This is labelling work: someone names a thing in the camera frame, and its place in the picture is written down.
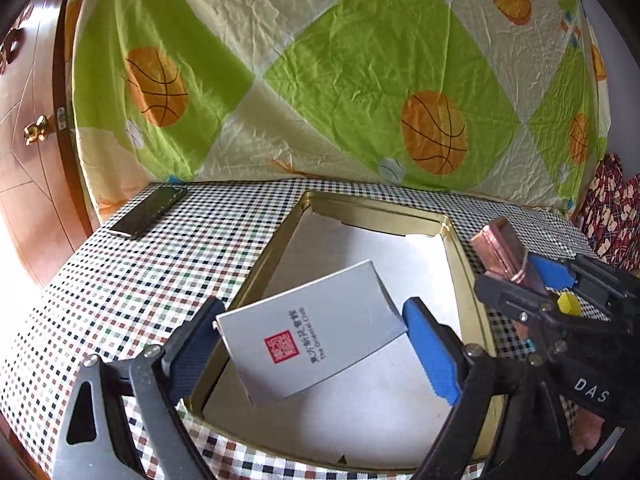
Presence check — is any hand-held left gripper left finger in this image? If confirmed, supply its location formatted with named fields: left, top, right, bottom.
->
left=52, top=296, right=227, bottom=480

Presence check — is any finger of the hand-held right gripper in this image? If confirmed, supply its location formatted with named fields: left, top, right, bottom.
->
left=529, top=254, right=640, bottom=318
left=473, top=272, right=613, bottom=338

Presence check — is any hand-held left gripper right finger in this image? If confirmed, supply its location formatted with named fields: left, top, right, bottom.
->
left=401, top=297, right=576, bottom=480

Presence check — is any copper pink ribbed box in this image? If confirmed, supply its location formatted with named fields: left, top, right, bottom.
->
left=470, top=217, right=548, bottom=302

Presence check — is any white box with red seal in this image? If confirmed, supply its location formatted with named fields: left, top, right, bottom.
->
left=215, top=260, right=409, bottom=408

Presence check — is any gold metal tin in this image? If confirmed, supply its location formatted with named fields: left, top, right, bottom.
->
left=182, top=190, right=501, bottom=474

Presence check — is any person's right hand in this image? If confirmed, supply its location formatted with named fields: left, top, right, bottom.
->
left=572, top=407, right=628, bottom=457

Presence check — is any checked tablecloth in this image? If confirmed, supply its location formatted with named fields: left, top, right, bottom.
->
left=0, top=180, right=601, bottom=480

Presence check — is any black smartphone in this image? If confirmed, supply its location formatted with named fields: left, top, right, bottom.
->
left=109, top=185, right=188, bottom=240

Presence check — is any wooden door with knob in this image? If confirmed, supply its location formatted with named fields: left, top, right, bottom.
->
left=0, top=0, right=101, bottom=291

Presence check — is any basketball print bed sheet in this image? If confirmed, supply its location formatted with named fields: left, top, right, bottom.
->
left=65, top=0, right=614, bottom=227

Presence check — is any brass cabinet handle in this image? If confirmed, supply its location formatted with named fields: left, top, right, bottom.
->
left=23, top=114, right=51, bottom=147

